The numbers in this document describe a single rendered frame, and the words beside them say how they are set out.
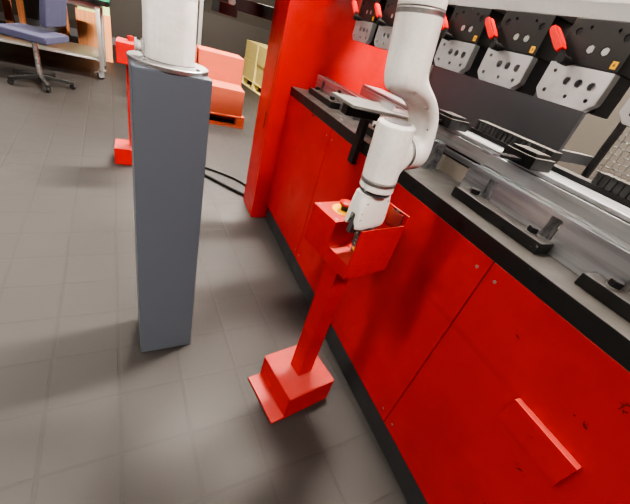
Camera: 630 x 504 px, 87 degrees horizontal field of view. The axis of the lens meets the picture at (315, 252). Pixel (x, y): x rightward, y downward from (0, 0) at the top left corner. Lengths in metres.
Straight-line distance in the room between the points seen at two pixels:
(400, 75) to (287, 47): 1.40
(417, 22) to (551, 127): 1.01
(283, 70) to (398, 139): 1.42
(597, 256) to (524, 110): 0.92
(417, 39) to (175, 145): 0.63
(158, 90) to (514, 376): 1.07
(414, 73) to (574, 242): 0.53
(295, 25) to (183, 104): 1.23
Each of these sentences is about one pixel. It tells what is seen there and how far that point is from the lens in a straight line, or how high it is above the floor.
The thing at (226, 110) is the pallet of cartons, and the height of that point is 0.17.
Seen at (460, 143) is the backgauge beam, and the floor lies 0.95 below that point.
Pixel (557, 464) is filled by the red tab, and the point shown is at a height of 0.59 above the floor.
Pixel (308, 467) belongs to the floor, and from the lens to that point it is 1.31.
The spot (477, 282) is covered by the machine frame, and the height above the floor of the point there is 0.76.
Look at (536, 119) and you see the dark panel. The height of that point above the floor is 1.11.
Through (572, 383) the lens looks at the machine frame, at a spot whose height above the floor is 0.74.
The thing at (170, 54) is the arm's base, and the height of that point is 1.03.
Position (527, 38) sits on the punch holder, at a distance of 1.13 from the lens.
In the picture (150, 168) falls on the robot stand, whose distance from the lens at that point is 1.02.
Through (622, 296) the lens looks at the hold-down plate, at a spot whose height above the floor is 0.91.
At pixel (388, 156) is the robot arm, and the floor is 0.99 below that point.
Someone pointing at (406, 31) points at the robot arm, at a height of 1.21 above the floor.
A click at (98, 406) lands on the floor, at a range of 1.39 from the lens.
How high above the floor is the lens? 1.17
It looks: 32 degrees down
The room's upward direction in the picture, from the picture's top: 18 degrees clockwise
